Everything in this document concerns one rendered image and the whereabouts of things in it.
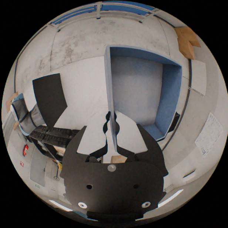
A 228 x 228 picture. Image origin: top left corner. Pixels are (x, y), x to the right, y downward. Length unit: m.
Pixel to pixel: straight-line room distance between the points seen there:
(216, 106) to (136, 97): 2.53
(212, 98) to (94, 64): 2.66
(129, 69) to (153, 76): 0.06
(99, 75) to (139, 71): 0.38
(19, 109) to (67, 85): 0.41
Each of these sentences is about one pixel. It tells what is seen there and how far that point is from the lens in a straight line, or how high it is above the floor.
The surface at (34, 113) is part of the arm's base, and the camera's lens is 0.50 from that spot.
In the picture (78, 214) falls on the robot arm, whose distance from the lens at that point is 0.28.
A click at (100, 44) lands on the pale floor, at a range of 1.32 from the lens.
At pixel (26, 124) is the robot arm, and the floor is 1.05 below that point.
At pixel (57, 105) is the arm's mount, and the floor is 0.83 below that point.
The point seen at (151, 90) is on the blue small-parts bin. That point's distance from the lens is 0.20.
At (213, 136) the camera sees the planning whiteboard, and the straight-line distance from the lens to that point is 2.73.
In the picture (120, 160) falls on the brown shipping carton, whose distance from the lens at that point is 1.15.
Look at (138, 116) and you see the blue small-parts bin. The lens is 0.21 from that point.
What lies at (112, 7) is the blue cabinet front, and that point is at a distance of 1.56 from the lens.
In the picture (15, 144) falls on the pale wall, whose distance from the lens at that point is 3.51.
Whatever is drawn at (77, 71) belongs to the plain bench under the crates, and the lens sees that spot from 0.55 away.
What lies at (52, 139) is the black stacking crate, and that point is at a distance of 0.75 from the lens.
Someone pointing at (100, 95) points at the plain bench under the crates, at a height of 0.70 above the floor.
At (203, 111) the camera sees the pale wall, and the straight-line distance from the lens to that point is 2.65.
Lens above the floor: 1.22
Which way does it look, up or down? 57 degrees down
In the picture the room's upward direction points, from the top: 163 degrees clockwise
